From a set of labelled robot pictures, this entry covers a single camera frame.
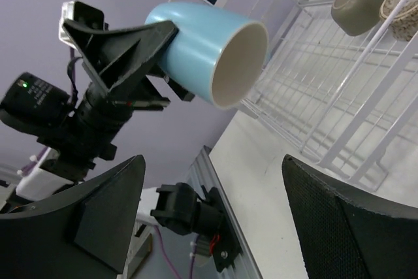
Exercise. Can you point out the speckled beige small cup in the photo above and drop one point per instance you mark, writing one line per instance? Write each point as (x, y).
(404, 25)

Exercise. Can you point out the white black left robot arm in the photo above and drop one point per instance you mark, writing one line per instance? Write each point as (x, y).
(76, 129)

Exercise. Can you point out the aluminium mounting rail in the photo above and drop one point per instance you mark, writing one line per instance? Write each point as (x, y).
(232, 256)

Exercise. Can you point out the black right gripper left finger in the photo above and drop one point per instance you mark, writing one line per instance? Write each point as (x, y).
(82, 232)

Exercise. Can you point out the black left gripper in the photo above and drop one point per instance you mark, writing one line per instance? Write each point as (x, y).
(121, 60)

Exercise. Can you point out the grey small cup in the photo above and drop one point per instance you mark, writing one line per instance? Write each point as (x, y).
(355, 17)

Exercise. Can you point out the light blue mug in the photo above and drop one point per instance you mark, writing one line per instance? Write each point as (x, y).
(217, 54)

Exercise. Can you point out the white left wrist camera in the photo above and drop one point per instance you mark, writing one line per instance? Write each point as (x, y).
(83, 14)

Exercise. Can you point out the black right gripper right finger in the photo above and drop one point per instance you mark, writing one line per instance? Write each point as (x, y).
(345, 232)

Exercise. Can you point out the white wire dish rack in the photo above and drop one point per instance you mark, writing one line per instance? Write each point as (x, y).
(347, 104)

